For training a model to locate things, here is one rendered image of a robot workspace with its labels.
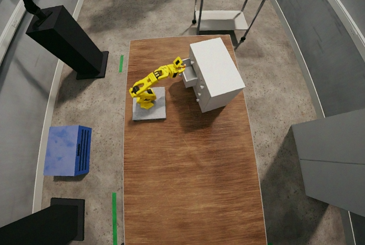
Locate white chest of drawers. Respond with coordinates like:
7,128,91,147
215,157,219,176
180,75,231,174
190,38,245,113

